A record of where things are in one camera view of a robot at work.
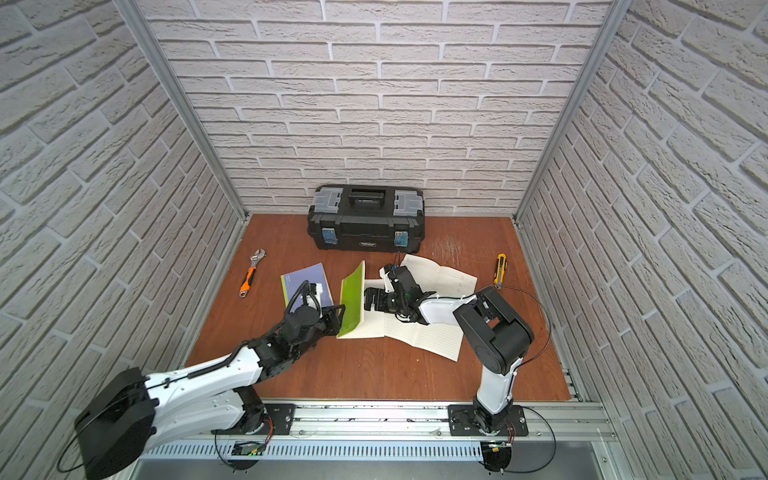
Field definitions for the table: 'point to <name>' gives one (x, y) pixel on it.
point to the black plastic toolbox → (379, 218)
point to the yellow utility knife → (500, 270)
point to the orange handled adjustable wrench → (256, 259)
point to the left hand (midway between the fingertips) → (347, 305)
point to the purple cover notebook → (292, 281)
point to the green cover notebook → (351, 305)
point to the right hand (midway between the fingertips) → (371, 301)
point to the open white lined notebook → (441, 280)
